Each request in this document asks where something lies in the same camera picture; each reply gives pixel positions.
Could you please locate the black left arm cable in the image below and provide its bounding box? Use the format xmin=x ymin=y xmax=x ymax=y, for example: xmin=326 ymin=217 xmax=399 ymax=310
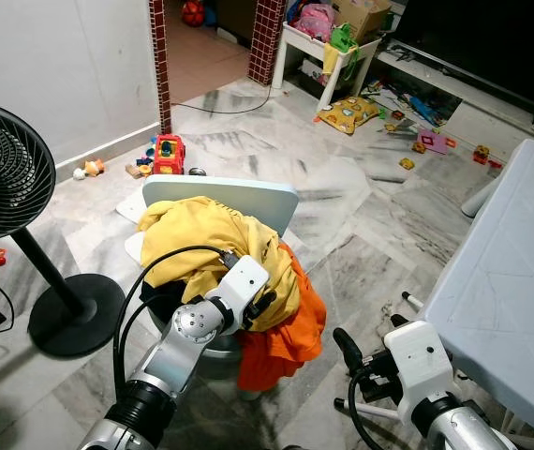
xmin=112 ymin=244 xmax=240 ymax=404

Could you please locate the pink backpack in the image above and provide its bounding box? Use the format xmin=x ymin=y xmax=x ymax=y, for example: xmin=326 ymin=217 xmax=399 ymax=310
xmin=293 ymin=3 xmax=336 ymax=44

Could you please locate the small doll toy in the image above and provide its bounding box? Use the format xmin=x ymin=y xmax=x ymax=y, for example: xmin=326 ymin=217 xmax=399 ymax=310
xmin=73 ymin=157 xmax=107 ymax=181

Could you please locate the yellow cloth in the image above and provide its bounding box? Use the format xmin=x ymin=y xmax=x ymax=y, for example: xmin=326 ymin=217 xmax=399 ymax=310
xmin=321 ymin=42 xmax=341 ymax=81

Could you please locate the long black power cable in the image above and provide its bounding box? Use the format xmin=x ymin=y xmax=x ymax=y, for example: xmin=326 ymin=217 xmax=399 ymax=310
xmin=171 ymin=82 xmax=274 ymax=115

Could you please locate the small wooden toy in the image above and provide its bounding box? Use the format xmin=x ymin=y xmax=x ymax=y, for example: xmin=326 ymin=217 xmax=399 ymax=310
xmin=125 ymin=161 xmax=154 ymax=179

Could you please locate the brown cardboard box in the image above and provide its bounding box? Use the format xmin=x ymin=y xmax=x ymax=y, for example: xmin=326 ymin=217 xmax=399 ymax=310
xmin=333 ymin=0 xmax=393 ymax=43

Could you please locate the yellow patterned pillow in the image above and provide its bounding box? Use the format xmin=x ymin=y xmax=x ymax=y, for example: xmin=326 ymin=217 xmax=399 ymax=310
xmin=318 ymin=96 xmax=383 ymax=136

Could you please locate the red ball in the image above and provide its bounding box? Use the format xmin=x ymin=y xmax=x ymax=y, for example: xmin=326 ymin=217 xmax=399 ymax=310
xmin=181 ymin=0 xmax=205 ymax=26

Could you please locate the yellow shirt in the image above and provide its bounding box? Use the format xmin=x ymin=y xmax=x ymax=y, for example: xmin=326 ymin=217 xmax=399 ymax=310
xmin=138 ymin=197 xmax=302 ymax=334

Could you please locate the red toy truck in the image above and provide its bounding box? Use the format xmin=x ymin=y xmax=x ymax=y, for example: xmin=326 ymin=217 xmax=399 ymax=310
xmin=152 ymin=134 xmax=187 ymax=177

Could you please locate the white folding table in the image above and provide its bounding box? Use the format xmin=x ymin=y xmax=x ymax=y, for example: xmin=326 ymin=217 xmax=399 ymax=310
xmin=403 ymin=139 xmax=534 ymax=449

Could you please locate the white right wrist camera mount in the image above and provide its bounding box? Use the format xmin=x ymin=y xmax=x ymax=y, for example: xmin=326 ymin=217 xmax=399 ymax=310
xmin=384 ymin=321 xmax=455 ymax=413

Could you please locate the small white table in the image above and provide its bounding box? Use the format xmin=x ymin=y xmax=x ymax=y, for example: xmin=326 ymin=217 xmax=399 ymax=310
xmin=272 ymin=23 xmax=382 ymax=112

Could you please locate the pink toy box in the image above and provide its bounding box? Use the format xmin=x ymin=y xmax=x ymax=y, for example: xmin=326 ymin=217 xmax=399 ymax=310
xmin=419 ymin=129 xmax=456 ymax=156

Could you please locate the orange garment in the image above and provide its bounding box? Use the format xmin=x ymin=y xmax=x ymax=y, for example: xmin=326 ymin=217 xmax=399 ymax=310
xmin=237 ymin=242 xmax=328 ymax=393

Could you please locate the blue toy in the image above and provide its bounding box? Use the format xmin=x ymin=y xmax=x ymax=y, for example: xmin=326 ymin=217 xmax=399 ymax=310
xmin=406 ymin=92 xmax=448 ymax=128

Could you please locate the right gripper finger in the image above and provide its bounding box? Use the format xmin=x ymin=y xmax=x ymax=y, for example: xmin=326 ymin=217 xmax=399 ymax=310
xmin=333 ymin=326 xmax=367 ymax=378

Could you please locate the white television bench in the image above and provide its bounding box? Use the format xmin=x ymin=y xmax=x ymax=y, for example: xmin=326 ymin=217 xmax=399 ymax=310
xmin=378 ymin=37 xmax=534 ymax=151

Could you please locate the black television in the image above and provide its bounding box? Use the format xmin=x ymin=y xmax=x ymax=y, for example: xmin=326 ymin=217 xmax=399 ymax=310
xmin=393 ymin=0 xmax=534 ymax=121

